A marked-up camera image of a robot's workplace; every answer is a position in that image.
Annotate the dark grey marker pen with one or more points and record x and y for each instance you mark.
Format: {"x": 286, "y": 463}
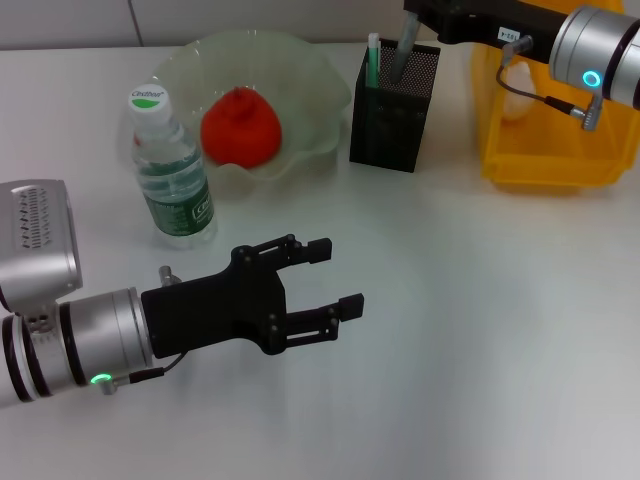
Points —
{"x": 404, "y": 50}

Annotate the white paper ball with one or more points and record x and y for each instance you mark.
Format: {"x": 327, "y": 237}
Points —
{"x": 520, "y": 100}

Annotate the red-orange knitted orange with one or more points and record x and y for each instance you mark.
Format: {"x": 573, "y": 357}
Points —
{"x": 240, "y": 130}

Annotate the green glass fruit bowl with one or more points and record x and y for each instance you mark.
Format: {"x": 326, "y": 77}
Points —
{"x": 310, "y": 90}

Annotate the black mesh pen holder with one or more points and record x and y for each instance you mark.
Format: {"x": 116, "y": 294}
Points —
{"x": 400, "y": 125}

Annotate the metal left wrist plug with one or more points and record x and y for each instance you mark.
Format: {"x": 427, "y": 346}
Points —
{"x": 167, "y": 275}

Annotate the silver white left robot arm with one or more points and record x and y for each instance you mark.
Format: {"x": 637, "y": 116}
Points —
{"x": 75, "y": 330}

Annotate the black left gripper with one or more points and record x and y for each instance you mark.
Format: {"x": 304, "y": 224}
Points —
{"x": 215, "y": 310}

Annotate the clear green-label water bottle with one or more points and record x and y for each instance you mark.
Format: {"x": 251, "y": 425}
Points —
{"x": 172, "y": 170}

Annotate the yellow plastic bin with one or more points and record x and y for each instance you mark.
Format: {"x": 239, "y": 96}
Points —
{"x": 565, "y": 150}

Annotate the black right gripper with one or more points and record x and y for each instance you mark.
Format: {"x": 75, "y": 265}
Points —
{"x": 480, "y": 20}

